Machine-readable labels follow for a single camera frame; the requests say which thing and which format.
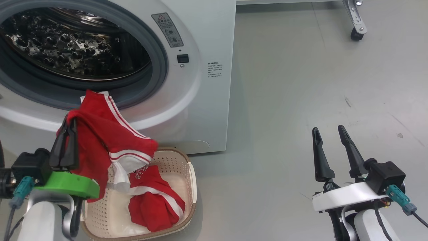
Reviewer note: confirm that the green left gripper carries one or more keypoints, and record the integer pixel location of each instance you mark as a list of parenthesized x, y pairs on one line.
[(70, 184)]

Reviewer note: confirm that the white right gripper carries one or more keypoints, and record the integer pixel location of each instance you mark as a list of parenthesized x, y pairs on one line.
[(344, 197)]

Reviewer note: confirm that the red white-striped shorts garment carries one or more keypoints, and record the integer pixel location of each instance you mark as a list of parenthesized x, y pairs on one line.
[(110, 134)]

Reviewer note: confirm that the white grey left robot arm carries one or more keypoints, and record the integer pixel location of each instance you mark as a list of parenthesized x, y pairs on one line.
[(40, 221)]

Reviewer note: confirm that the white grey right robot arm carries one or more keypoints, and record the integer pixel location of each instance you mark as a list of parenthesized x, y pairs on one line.
[(364, 224)]

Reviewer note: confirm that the steel washing machine drum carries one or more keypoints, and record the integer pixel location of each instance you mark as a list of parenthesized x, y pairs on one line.
[(67, 43)]

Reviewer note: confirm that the grey rubber door gasket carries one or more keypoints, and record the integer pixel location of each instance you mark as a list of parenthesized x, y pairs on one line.
[(157, 67)]

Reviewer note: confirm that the cream perforated laundry basket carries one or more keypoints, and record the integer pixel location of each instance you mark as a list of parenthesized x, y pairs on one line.
[(187, 187)]

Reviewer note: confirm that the white front-load washing machine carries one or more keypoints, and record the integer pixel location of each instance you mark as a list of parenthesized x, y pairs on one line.
[(207, 110)]

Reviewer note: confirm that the black square door lock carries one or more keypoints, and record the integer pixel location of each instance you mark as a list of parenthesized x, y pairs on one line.
[(182, 58)]

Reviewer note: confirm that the round filter cover panel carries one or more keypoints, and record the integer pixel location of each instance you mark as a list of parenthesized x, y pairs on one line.
[(197, 147)]

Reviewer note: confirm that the small printed text label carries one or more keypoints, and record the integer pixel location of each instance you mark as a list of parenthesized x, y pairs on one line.
[(215, 69)]

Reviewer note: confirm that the grey warning sticker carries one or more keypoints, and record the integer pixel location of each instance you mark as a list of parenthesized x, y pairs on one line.
[(167, 30)]

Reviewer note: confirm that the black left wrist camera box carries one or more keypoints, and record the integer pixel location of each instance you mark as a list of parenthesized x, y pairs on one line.
[(30, 164)]

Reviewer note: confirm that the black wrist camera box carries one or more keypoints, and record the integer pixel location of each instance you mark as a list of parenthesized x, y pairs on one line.
[(386, 175), (30, 164)]

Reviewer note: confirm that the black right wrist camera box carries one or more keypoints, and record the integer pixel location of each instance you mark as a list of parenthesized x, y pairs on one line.
[(386, 175)]

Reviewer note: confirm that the teal left camera connector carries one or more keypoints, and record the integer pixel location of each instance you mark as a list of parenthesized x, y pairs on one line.
[(21, 192)]

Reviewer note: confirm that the teal camera connector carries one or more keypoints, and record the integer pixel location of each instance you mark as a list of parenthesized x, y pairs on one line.
[(399, 197), (21, 192)]

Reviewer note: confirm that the teal right camera connector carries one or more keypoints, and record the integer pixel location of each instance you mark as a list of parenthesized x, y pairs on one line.
[(399, 197)]

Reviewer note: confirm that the metal frame leg with caster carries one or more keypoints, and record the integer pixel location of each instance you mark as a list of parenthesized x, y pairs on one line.
[(356, 20)]

